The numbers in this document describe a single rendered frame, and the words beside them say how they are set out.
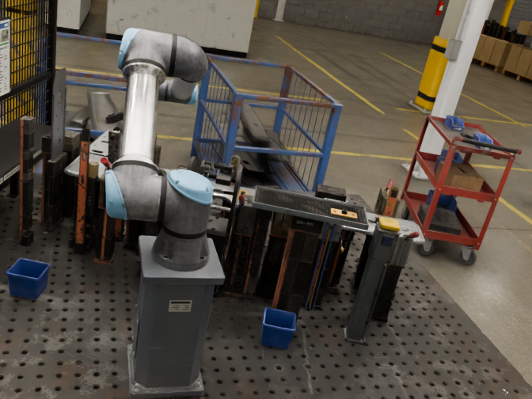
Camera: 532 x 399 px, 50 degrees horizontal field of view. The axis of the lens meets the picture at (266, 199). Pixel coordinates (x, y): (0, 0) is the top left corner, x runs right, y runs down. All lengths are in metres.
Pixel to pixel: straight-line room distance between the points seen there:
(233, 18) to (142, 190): 8.75
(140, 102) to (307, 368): 0.97
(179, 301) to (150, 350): 0.17
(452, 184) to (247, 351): 2.64
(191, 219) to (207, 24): 8.66
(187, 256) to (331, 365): 0.70
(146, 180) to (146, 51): 0.36
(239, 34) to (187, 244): 8.79
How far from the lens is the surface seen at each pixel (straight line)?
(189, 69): 1.60
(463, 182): 4.23
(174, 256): 1.45
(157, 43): 1.59
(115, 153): 2.04
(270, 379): 1.81
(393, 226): 1.83
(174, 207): 1.39
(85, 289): 2.07
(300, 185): 4.61
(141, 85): 1.53
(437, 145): 6.09
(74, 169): 2.22
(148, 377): 1.65
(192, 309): 1.52
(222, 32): 10.05
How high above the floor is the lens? 1.89
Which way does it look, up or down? 24 degrees down
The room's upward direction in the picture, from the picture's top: 12 degrees clockwise
